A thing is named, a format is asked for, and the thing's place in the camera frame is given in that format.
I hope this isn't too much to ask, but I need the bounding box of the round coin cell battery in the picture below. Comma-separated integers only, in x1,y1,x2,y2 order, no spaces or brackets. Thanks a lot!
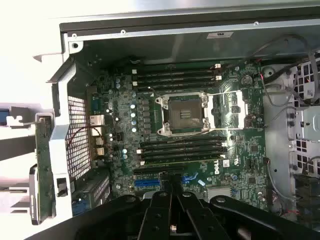
241,74,254,87

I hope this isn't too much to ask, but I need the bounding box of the CPU socket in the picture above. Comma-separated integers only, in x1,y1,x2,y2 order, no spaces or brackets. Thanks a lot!
154,91,211,137

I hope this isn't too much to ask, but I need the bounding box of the metal disk bay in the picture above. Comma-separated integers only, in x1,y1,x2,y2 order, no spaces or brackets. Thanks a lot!
294,104,320,141

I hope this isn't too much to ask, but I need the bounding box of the red black twisted wire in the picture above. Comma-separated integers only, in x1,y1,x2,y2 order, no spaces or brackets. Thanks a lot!
68,126,104,146

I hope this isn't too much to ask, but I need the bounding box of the open PC case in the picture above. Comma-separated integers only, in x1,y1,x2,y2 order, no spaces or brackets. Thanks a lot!
32,0,320,240

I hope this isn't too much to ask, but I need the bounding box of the green Dell motherboard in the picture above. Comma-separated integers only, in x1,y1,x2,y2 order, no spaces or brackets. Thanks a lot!
84,58,271,218

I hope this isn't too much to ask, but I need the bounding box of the silver chipset heat sink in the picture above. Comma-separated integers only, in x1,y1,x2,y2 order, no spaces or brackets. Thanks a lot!
206,186,232,201

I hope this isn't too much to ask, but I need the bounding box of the open metal socket cover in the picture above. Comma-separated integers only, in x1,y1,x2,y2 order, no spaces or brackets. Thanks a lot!
208,90,250,130

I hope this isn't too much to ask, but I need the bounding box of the long blue expansion slot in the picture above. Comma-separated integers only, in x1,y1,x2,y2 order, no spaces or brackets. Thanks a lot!
134,174,198,190

